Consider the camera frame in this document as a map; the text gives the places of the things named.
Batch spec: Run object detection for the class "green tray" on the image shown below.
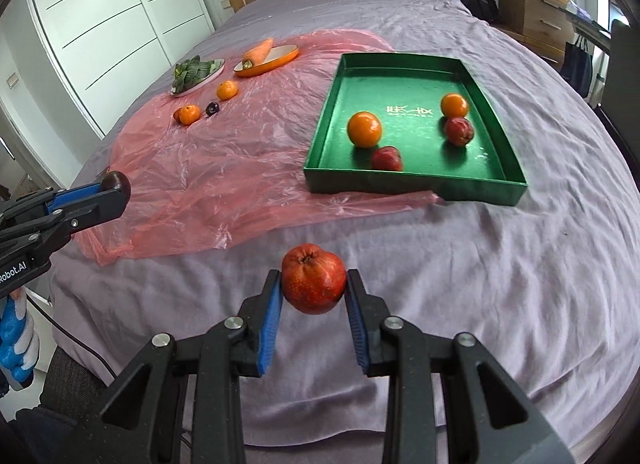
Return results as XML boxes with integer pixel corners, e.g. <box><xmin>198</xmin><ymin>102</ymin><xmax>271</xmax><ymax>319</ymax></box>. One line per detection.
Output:
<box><xmin>302</xmin><ymin>52</ymin><xmax>528</xmax><ymax>208</ymax></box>

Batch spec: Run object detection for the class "wooden dresser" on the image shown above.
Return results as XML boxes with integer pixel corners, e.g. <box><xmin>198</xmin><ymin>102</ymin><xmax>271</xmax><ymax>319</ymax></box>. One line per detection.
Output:
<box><xmin>498</xmin><ymin>0</ymin><xmax>575</xmax><ymax>71</ymax></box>

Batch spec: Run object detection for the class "white wardrobe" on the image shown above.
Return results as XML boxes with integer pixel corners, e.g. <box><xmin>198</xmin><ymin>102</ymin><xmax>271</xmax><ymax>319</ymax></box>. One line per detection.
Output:
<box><xmin>1</xmin><ymin>0</ymin><xmax>214</xmax><ymax>187</ymax></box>

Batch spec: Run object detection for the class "orange mandarin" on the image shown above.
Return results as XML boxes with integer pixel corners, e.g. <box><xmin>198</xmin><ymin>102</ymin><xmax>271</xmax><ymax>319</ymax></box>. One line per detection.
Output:
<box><xmin>174</xmin><ymin>104</ymin><xmax>202</xmax><ymax>126</ymax></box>
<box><xmin>216</xmin><ymin>80</ymin><xmax>240</xmax><ymax>101</ymax></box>

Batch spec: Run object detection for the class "white enamel plate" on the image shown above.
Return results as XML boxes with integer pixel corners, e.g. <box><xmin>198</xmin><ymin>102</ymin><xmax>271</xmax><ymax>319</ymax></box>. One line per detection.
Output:
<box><xmin>169</xmin><ymin>56</ymin><xmax>227</xmax><ymax>98</ymax></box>

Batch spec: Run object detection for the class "orange oval dish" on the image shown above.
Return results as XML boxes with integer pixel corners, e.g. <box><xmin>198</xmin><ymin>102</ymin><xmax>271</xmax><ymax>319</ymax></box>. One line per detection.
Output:
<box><xmin>233</xmin><ymin>45</ymin><xmax>299</xmax><ymax>78</ymax></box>

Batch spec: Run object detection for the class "pink plastic sheet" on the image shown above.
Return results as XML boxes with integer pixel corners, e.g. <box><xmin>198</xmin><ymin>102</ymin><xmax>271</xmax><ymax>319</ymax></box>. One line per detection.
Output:
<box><xmin>74</xmin><ymin>30</ymin><xmax>437</xmax><ymax>266</ymax></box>

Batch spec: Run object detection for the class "left blue white glove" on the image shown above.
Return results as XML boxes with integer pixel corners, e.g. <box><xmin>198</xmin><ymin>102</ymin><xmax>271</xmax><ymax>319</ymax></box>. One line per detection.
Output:
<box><xmin>1</xmin><ymin>288</ymin><xmax>40</xmax><ymax>396</ymax></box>

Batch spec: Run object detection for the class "dark plum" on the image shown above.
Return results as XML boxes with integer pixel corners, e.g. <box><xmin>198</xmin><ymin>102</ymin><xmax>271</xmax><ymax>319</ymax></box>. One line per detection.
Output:
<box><xmin>205</xmin><ymin>102</ymin><xmax>220</xmax><ymax>116</ymax></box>

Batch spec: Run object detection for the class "bok choy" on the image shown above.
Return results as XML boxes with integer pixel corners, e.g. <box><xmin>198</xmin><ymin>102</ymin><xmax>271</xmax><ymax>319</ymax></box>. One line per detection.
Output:
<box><xmin>171</xmin><ymin>54</ymin><xmax>222</xmax><ymax>94</ymax></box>

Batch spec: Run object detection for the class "desk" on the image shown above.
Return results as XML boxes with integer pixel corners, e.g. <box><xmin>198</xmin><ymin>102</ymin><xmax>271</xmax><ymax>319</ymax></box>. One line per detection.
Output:
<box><xmin>565</xmin><ymin>0</ymin><xmax>611</xmax><ymax>54</ymax></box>

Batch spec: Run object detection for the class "red apple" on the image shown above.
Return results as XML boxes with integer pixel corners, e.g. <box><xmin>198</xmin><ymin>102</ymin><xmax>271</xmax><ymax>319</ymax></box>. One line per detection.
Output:
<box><xmin>371</xmin><ymin>146</ymin><xmax>404</xmax><ymax>172</ymax></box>
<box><xmin>281</xmin><ymin>243</ymin><xmax>347</xmax><ymax>314</ymax></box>
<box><xmin>444</xmin><ymin>117</ymin><xmax>475</xmax><ymax>148</ymax></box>

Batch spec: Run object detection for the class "grey chair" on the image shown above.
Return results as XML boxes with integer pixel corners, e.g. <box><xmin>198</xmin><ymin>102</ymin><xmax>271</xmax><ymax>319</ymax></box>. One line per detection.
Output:
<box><xmin>594</xmin><ymin>20</ymin><xmax>640</xmax><ymax>184</ymax></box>

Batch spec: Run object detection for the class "orange in tray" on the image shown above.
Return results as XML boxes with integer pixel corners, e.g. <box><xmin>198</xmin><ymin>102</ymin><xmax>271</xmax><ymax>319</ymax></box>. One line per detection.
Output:
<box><xmin>346</xmin><ymin>112</ymin><xmax>383</xmax><ymax>149</ymax></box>
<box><xmin>440</xmin><ymin>92</ymin><xmax>469</xmax><ymax>118</ymax></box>

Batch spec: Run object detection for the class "purple bed sheet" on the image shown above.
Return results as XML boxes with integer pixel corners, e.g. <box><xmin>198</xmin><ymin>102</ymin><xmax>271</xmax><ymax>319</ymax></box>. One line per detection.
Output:
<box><xmin>48</xmin><ymin>0</ymin><xmax>639</xmax><ymax>444</ymax></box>

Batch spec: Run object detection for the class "carrot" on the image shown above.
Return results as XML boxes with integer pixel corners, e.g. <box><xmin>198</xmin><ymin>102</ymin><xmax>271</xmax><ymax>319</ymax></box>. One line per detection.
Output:
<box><xmin>242</xmin><ymin>38</ymin><xmax>273</xmax><ymax>70</ymax></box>

